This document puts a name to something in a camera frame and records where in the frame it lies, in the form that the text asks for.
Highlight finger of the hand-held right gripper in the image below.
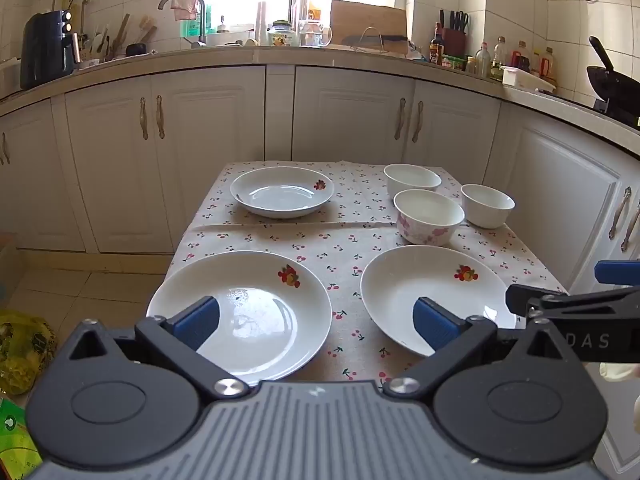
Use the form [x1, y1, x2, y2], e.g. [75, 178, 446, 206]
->
[504, 282, 640, 325]
[594, 259, 640, 286]

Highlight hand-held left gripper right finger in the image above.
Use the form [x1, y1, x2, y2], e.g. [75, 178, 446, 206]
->
[382, 296, 568, 402]

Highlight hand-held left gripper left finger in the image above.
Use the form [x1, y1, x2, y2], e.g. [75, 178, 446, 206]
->
[67, 296, 251, 402]

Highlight white fruit print plate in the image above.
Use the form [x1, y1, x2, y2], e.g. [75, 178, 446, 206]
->
[360, 244, 519, 359]
[146, 250, 333, 387]
[230, 166, 335, 220]

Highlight small white bowl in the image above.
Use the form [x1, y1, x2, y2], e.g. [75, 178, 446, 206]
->
[460, 183, 516, 230]

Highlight white pink floral bowl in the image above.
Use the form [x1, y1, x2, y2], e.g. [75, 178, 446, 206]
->
[393, 188, 466, 247]

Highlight plain white bowl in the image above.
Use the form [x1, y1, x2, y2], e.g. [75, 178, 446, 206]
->
[383, 163, 443, 199]

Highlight person's right hand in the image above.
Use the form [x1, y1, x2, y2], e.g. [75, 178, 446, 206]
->
[599, 362, 640, 437]

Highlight cherry print tablecloth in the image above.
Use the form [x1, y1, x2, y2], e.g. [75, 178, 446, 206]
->
[145, 160, 569, 397]

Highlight black gas stove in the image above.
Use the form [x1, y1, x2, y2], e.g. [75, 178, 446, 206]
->
[565, 94, 640, 132]

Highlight yellow plastic bag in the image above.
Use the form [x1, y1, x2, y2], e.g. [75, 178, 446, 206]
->
[0, 309, 59, 396]

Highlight black wok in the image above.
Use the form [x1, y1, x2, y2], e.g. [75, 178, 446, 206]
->
[585, 35, 640, 112]

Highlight green packet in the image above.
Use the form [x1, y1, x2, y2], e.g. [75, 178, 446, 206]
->
[0, 397, 44, 480]

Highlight white plastic tray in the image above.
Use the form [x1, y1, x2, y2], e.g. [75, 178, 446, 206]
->
[501, 65, 557, 94]

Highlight orange oil bottle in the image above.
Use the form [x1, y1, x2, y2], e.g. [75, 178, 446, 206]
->
[540, 47, 557, 86]

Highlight red labelled bottle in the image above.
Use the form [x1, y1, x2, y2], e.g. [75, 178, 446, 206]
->
[512, 40, 531, 74]

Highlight white capped bottle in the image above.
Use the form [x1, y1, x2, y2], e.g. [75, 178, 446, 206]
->
[492, 35, 509, 81]

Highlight dark sauce bottle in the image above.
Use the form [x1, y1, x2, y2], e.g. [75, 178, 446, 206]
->
[429, 22, 446, 65]

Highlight dark red knife block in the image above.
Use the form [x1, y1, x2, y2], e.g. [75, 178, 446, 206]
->
[439, 9, 470, 57]

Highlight black cleaver knife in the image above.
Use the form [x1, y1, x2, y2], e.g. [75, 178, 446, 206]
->
[345, 34, 409, 46]

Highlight bunch of kitchen utensils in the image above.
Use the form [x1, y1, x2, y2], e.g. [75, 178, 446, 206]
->
[80, 12, 157, 61]

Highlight printed glass jar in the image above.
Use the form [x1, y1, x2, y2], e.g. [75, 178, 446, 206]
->
[267, 20, 301, 47]

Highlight metal kitchen faucet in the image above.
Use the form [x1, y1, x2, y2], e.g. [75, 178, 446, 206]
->
[158, 0, 208, 50]

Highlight white plastic tub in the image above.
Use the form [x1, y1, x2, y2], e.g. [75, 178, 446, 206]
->
[0, 57, 24, 97]

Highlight black air fryer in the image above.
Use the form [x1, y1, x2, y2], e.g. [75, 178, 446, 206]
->
[20, 9, 77, 92]

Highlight wooden cutting board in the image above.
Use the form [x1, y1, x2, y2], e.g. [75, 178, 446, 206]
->
[329, 0, 409, 54]

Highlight pink dish cloth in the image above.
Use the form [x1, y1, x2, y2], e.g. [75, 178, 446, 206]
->
[171, 0, 202, 22]

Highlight metal wire rack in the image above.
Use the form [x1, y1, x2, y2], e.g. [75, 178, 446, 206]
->
[350, 26, 389, 54]

